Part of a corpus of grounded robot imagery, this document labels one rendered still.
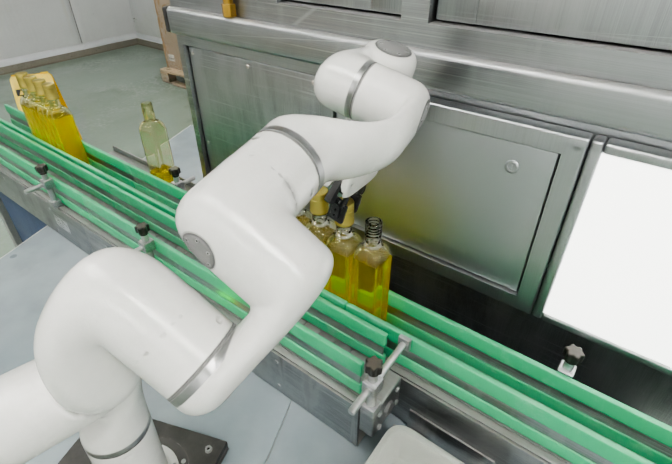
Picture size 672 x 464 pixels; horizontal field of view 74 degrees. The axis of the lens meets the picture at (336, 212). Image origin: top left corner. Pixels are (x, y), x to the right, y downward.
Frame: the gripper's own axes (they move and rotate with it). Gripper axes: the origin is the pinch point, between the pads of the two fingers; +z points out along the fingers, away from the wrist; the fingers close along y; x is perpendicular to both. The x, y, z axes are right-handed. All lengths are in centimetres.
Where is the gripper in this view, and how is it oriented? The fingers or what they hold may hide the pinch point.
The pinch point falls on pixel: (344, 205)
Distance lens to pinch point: 77.9
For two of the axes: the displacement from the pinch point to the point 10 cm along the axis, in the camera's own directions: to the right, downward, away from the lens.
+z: -2.1, 7.2, 6.7
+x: 7.8, 5.3, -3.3
